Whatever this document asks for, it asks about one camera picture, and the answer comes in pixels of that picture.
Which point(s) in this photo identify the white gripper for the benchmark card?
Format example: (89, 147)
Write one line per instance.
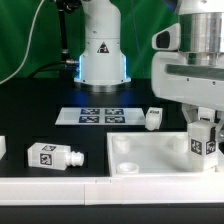
(173, 78)

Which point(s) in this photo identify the white square tabletop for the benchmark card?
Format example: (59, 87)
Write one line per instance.
(145, 154)

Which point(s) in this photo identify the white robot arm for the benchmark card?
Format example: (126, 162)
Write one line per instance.
(102, 64)

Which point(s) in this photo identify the marker tag sheet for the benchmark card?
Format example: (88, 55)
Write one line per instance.
(100, 116)

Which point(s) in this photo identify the green backdrop curtain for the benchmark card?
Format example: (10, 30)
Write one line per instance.
(140, 20)

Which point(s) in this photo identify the white front fence wall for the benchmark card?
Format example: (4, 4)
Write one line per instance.
(207, 188)

